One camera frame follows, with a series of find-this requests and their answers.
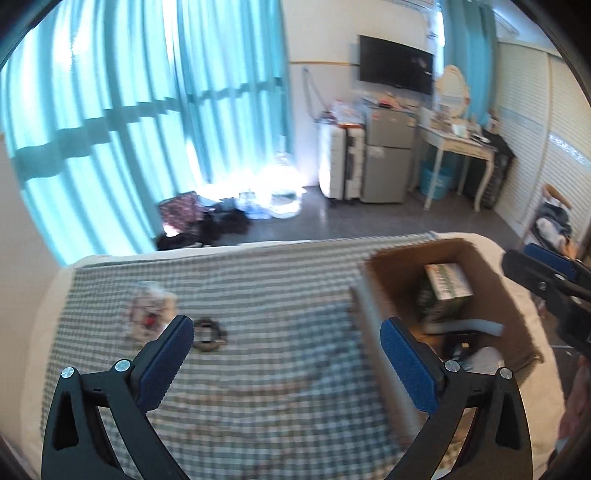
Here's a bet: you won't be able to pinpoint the teal curtain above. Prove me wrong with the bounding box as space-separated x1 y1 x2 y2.
1 1 294 265

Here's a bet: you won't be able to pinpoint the black clothes on floor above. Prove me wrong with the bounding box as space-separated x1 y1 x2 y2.
155 208 252 251

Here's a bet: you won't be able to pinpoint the wall television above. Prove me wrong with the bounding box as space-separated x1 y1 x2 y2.
359 35 434 95

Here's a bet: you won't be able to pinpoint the black round object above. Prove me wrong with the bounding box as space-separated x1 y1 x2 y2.
193 317 228 353

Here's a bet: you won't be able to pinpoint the green white medicine box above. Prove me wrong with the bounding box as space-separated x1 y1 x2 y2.
416 263 473 323

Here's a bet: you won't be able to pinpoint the white curved tube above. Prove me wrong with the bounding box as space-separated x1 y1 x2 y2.
423 319 504 337

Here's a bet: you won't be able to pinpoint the patterned bag on floor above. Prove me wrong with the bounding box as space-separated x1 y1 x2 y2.
158 191 204 236

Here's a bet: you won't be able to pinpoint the person hand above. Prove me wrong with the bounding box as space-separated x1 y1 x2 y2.
555 356 590 453

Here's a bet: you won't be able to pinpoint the teal waste basket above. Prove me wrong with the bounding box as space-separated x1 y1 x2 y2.
420 162 454 201

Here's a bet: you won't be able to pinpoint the grey mini fridge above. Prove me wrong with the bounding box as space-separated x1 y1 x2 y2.
361 107 416 204

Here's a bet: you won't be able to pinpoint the white suitcase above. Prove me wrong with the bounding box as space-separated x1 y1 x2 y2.
318 123 366 207

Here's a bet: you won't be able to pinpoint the white dressing table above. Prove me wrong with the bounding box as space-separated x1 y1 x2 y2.
418 126 496 212

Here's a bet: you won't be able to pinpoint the oval mirror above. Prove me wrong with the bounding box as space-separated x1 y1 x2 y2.
435 65 470 119

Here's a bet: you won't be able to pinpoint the cardboard box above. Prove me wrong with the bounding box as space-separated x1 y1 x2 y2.
352 234 562 448

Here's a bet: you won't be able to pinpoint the checkered bed sheet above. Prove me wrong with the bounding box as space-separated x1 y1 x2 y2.
41 234 426 479

